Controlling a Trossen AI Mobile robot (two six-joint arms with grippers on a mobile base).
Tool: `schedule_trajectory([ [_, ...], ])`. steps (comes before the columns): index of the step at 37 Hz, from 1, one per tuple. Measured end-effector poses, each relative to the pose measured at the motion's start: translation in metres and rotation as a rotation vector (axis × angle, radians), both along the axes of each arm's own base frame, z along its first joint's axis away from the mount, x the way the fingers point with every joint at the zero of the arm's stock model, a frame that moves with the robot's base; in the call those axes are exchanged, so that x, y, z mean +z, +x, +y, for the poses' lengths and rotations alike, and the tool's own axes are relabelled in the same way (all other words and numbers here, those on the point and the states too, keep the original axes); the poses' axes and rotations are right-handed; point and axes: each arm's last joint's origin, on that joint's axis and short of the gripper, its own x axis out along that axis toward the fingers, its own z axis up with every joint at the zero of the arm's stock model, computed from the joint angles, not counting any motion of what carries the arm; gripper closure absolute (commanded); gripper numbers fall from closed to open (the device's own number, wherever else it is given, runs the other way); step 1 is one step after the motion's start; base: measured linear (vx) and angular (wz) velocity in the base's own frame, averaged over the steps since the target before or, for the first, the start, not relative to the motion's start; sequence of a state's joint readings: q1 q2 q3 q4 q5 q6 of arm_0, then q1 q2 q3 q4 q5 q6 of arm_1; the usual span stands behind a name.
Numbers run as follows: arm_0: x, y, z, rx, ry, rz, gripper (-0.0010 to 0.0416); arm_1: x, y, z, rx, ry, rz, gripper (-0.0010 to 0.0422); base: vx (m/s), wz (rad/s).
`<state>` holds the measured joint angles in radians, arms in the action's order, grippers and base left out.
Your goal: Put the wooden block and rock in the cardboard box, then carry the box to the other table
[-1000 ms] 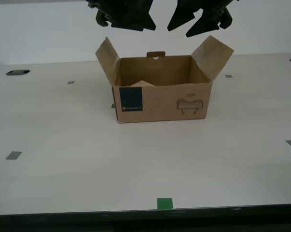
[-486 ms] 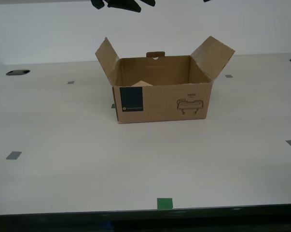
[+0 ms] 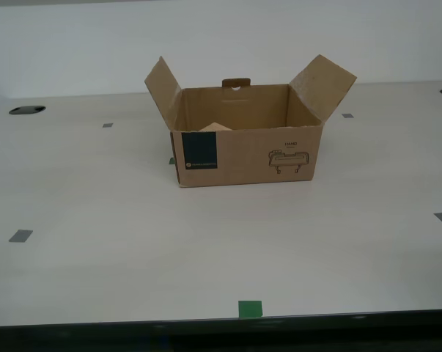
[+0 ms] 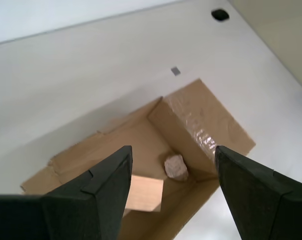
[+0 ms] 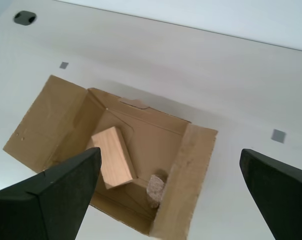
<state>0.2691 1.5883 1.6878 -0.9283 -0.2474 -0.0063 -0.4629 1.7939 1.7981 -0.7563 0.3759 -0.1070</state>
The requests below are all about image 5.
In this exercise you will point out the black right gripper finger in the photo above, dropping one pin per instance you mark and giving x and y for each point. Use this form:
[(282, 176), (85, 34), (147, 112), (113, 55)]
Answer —
[(286, 200), (40, 212)]

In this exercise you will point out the light wooden block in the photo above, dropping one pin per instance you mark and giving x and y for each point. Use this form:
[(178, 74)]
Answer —
[(115, 160)]

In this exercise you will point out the pinkish speckled granite rock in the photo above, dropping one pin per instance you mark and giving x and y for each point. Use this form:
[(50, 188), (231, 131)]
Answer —
[(154, 190)]

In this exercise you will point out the open brown cardboard box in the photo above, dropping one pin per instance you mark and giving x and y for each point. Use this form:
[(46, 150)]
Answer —
[(53, 120)]

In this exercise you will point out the grey tape square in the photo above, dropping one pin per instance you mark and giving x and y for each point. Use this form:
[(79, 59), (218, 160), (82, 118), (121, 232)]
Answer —
[(64, 65), (278, 136)]

